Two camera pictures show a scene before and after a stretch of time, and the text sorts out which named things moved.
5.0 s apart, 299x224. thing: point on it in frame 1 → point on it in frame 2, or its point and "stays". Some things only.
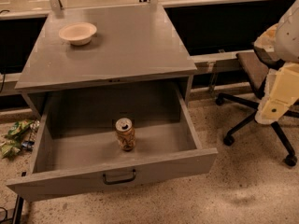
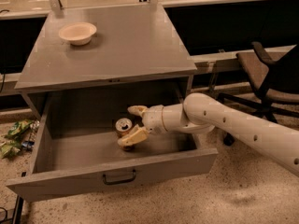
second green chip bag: [9, 149] stays
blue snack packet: [28, 144] stays
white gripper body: [288, 38] → [153, 119]
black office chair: [258, 64] stays
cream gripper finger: [281, 91] → [137, 134]
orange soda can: [125, 133] stays
